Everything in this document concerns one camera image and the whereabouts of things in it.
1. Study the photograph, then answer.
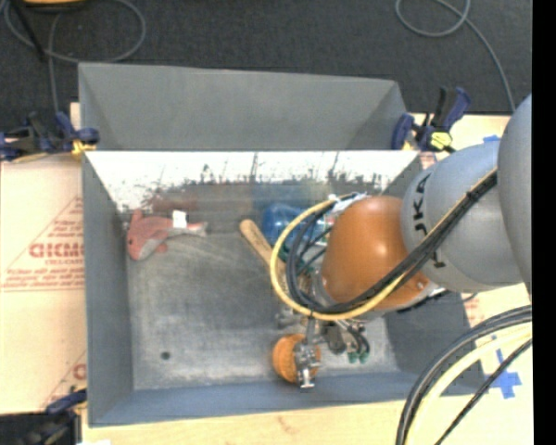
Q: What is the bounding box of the pink toy fish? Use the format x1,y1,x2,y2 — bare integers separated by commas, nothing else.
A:
126,209,209,262

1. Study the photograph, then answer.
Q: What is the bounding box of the grey metal bin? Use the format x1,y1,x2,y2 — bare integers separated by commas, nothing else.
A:
77,62,487,426

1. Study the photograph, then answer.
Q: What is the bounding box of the pale wooden spatula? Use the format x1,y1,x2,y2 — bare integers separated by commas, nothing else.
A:
238,218,290,297

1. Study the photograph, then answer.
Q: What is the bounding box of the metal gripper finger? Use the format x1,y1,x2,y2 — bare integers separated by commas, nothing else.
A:
294,343,322,367
297,364,318,389

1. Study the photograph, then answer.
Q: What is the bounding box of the blue plastic bottle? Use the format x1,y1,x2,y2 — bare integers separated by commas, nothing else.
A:
260,203,329,250

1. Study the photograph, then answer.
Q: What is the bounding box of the brown cardboard board, red print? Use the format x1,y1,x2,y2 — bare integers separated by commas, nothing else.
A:
0,151,90,417

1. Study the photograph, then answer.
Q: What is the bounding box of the orange ball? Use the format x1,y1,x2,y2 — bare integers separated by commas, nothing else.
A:
272,334,322,385

